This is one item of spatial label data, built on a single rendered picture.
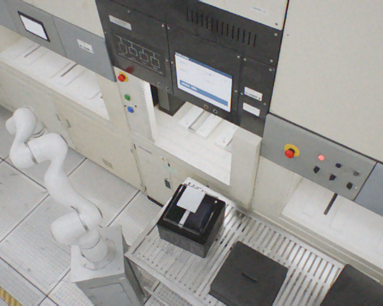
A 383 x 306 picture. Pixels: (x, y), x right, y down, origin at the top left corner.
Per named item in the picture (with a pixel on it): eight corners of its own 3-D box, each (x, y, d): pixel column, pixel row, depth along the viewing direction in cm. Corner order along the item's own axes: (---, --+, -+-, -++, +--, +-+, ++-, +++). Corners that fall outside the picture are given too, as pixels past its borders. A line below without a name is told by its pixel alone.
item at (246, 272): (207, 293, 196) (207, 285, 186) (236, 245, 210) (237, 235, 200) (261, 327, 186) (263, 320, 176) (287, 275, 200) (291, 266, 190)
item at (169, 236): (182, 197, 229) (180, 182, 215) (225, 216, 221) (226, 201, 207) (159, 238, 215) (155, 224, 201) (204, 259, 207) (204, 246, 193)
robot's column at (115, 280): (103, 319, 264) (70, 283, 202) (101, 278, 280) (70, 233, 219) (144, 311, 266) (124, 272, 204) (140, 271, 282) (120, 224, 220)
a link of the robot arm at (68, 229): (103, 241, 195) (92, 220, 175) (68, 261, 190) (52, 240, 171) (94, 222, 201) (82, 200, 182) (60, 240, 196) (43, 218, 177)
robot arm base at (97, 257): (79, 273, 205) (68, 259, 190) (78, 239, 216) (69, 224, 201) (115, 266, 207) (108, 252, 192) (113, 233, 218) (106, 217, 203)
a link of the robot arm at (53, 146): (71, 231, 188) (103, 215, 193) (75, 243, 178) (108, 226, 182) (21, 140, 167) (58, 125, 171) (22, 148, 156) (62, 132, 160)
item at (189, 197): (186, 201, 226) (183, 171, 200) (218, 215, 220) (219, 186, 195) (166, 237, 214) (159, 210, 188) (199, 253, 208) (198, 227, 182)
